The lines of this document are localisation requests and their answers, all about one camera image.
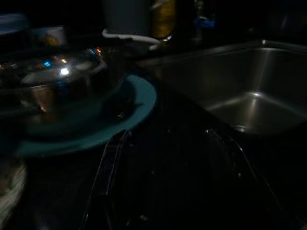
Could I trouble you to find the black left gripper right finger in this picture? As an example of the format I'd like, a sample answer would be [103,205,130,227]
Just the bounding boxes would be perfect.
[206,129,295,230]

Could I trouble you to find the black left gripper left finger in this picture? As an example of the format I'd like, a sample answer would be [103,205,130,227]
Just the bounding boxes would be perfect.
[80,130,132,230]

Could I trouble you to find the teal round plate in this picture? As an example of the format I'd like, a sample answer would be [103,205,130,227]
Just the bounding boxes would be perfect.
[16,73,158,158]

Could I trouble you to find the stainless steel sink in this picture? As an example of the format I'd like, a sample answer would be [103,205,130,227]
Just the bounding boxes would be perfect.
[136,39,307,137]

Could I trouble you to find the shiny steel bowl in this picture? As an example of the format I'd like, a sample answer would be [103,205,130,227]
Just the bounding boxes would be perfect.
[0,46,125,115]

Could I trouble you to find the white printed mug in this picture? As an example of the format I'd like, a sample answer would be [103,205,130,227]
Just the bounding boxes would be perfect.
[31,26,67,47]

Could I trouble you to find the blue tap clip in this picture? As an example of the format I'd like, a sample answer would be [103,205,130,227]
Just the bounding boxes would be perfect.
[194,16,215,28]

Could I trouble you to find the yellow oil bottle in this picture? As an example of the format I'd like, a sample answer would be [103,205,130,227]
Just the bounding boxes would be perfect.
[151,0,177,43]

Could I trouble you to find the white power cable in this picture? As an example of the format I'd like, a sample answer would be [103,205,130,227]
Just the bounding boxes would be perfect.
[102,0,168,51]

